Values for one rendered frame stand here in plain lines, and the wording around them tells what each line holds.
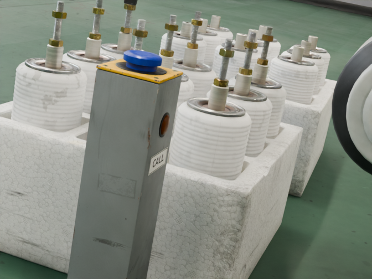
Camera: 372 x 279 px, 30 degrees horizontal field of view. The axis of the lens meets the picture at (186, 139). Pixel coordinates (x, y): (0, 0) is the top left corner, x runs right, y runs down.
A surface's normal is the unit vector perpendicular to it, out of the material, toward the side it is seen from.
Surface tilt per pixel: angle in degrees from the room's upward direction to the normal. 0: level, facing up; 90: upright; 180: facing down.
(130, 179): 90
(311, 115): 90
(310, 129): 90
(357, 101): 90
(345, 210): 0
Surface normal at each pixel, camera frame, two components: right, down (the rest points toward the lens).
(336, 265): 0.18, -0.94
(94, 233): -0.33, 0.22
